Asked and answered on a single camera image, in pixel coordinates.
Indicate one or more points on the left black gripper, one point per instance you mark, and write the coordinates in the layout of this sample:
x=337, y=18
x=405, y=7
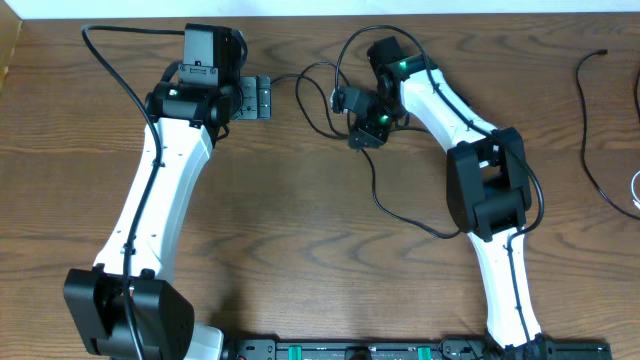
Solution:
x=257, y=97

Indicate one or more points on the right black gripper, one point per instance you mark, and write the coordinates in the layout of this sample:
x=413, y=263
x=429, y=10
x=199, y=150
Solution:
x=372, y=137

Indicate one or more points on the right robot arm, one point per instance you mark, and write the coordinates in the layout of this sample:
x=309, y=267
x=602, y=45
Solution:
x=489, y=184

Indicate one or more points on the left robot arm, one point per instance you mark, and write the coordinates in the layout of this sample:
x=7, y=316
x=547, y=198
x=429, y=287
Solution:
x=126, y=306

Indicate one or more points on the wooden side panel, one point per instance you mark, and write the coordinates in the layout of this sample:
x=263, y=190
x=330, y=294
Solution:
x=10, y=28

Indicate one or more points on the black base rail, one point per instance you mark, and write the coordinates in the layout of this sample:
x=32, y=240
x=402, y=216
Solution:
x=448, y=348

